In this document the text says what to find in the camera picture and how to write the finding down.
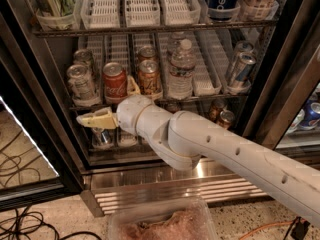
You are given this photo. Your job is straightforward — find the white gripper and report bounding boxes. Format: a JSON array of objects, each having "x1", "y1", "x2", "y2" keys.
[{"x1": 76, "y1": 75, "x2": 154, "y2": 135}]

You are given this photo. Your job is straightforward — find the red coke can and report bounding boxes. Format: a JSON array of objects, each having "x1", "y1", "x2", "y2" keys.
[{"x1": 102, "y1": 62, "x2": 127, "y2": 98}]

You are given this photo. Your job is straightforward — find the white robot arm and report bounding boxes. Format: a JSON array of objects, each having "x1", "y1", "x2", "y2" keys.
[{"x1": 77, "y1": 93, "x2": 320, "y2": 227}]

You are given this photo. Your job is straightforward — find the blue can bottom front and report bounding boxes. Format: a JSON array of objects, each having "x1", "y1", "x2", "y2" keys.
[{"x1": 92, "y1": 128, "x2": 112, "y2": 146}]

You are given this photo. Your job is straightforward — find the silver can front left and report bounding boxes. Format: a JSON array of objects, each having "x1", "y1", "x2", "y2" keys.
[{"x1": 67, "y1": 64, "x2": 96, "y2": 100}]

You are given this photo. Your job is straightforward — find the orange can front middle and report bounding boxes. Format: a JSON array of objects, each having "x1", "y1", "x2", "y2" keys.
[{"x1": 138, "y1": 60, "x2": 161, "y2": 95}]

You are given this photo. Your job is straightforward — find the orange can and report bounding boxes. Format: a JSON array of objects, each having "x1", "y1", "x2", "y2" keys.
[
  {"x1": 138, "y1": 60, "x2": 161, "y2": 95},
  {"x1": 138, "y1": 46, "x2": 158, "y2": 62}
]

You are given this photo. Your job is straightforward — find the red can bottom rear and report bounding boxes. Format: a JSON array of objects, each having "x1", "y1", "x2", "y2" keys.
[{"x1": 166, "y1": 103, "x2": 181, "y2": 113}]

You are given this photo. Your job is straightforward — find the orange can rear middle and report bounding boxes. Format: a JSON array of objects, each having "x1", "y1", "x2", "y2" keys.
[{"x1": 138, "y1": 46, "x2": 158, "y2": 62}]

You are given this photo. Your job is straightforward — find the silver can rear left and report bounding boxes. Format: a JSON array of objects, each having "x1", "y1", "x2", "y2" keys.
[{"x1": 73, "y1": 49, "x2": 95, "y2": 75}]

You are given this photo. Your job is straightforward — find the gold can bottom rear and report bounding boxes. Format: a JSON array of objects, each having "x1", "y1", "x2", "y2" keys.
[{"x1": 208, "y1": 98, "x2": 227, "y2": 121}]

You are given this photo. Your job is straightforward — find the gold can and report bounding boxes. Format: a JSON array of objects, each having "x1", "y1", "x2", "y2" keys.
[
  {"x1": 217, "y1": 110, "x2": 235, "y2": 129},
  {"x1": 208, "y1": 98, "x2": 227, "y2": 121}
]

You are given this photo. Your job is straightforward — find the open glass fridge door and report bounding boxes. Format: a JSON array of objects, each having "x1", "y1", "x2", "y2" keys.
[{"x1": 0, "y1": 68, "x2": 69, "y2": 212}]

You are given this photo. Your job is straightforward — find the gold can bottom front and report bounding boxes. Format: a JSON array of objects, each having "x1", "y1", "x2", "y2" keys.
[{"x1": 217, "y1": 110, "x2": 235, "y2": 129}]

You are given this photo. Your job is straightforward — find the slim silver blue can front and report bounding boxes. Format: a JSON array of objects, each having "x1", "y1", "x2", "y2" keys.
[{"x1": 228, "y1": 52, "x2": 256, "y2": 88}]

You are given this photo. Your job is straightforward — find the slim silver blue can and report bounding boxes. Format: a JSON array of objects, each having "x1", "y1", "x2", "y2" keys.
[
  {"x1": 230, "y1": 40, "x2": 254, "y2": 64},
  {"x1": 228, "y1": 52, "x2": 256, "y2": 88}
]

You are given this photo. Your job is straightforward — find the slim silver blue can rear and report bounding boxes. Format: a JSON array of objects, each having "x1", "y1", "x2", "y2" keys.
[{"x1": 230, "y1": 40, "x2": 254, "y2": 64}]

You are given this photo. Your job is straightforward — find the steel fridge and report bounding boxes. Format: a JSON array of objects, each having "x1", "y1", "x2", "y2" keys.
[{"x1": 0, "y1": 0, "x2": 319, "y2": 216}]

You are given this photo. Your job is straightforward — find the pepsi can right compartment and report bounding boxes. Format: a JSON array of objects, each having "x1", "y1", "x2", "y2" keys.
[{"x1": 299, "y1": 100, "x2": 320, "y2": 130}]

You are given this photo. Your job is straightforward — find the clear water bottle front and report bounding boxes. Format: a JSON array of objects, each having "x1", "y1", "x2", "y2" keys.
[{"x1": 168, "y1": 39, "x2": 196, "y2": 100}]

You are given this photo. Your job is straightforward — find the clear water bottle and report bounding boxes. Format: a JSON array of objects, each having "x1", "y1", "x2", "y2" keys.
[
  {"x1": 167, "y1": 31, "x2": 186, "y2": 59},
  {"x1": 168, "y1": 39, "x2": 196, "y2": 100}
]

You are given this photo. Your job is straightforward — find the clear water bottle rear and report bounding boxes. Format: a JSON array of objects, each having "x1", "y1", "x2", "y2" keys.
[{"x1": 167, "y1": 31, "x2": 186, "y2": 59}]

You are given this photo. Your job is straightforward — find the clear plastic bin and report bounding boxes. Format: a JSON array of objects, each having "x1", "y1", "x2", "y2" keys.
[{"x1": 108, "y1": 197, "x2": 219, "y2": 240}]

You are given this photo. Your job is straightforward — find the black plug adapter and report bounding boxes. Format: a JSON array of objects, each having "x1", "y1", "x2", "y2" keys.
[{"x1": 290, "y1": 217, "x2": 310, "y2": 240}]

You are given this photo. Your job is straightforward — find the black cables on floor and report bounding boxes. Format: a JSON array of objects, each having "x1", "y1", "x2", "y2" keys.
[{"x1": 0, "y1": 205, "x2": 103, "y2": 240}]

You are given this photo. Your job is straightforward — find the orange extension cable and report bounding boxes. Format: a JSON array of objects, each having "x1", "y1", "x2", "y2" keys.
[{"x1": 238, "y1": 218, "x2": 298, "y2": 240}]

